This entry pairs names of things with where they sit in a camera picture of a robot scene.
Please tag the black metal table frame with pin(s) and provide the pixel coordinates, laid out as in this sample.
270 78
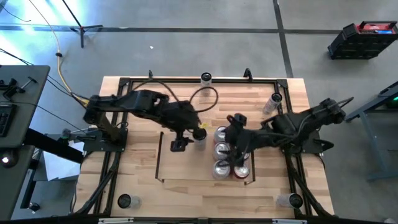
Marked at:
217 80

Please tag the black diagonal desk beam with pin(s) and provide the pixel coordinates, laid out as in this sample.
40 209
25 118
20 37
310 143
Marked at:
53 146

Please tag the black toolbox with red lid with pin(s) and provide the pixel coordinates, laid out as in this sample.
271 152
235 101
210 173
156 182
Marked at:
357 46

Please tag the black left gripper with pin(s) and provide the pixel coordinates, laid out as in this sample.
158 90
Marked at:
185 119

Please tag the white paper sheet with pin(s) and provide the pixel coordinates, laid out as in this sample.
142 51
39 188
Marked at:
59 165

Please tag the black desk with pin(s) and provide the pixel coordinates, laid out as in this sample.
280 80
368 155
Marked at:
12 186
28 102

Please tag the black caster wheel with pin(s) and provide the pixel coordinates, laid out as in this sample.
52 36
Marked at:
33 207

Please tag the black device with green light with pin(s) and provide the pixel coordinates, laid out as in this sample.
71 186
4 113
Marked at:
394 101

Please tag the silver aluminium bracket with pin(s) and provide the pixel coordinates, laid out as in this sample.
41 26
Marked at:
115 221
289 221

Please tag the black keyboard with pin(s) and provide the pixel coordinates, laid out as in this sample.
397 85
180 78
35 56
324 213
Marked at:
4 119

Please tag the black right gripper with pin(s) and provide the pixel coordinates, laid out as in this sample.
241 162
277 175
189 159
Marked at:
241 137

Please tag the wooden shelf with black legs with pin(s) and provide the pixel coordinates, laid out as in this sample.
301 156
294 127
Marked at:
180 165

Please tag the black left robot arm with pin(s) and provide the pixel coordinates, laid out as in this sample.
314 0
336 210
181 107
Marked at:
140 102

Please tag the black frame clamp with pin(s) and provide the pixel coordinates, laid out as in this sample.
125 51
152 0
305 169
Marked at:
150 75
247 74

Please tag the black computer mouse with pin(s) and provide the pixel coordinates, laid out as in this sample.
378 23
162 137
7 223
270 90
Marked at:
7 160

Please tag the black clamp tools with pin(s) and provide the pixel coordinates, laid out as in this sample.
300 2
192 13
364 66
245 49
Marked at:
14 88

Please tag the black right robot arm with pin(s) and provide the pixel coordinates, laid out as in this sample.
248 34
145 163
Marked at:
289 124

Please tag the grey metal table frame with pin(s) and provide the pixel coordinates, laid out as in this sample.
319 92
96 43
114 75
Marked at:
368 137

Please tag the red Coca-Cola Zero can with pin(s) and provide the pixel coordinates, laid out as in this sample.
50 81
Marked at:
247 156
242 172

